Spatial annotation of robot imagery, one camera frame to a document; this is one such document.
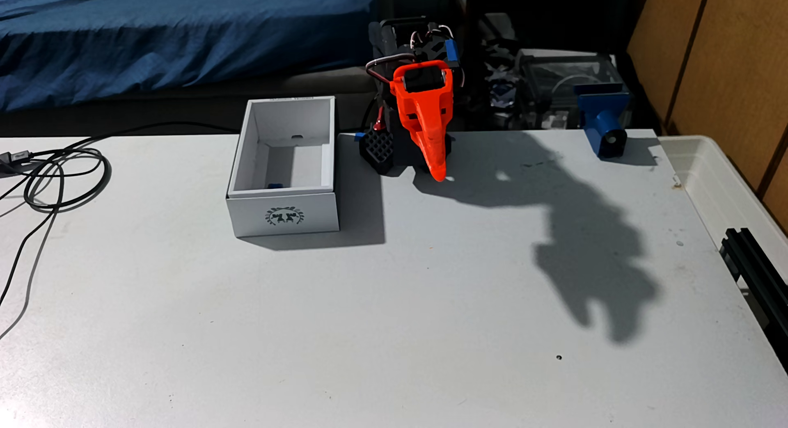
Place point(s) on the white cardboard box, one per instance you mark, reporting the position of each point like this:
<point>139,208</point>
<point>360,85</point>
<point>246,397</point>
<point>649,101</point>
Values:
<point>283,217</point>

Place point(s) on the clear plastic case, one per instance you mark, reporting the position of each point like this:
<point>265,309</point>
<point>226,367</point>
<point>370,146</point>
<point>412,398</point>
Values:
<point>554,77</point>

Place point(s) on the grey bed base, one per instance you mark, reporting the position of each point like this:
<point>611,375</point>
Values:
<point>184,102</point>

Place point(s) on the blue bed sheet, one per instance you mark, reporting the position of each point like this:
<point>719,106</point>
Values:
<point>154,40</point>

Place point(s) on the white plastic bin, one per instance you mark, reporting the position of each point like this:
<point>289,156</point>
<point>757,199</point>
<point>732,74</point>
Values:
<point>708,182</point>

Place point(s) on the wooden cabinet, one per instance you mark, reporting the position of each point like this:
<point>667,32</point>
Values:
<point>726,58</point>

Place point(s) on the blue printed clamp mount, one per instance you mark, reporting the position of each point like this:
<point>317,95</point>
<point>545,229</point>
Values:
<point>600,114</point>

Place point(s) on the black aluminium rail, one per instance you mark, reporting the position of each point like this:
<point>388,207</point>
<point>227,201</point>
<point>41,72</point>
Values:
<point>757,274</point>

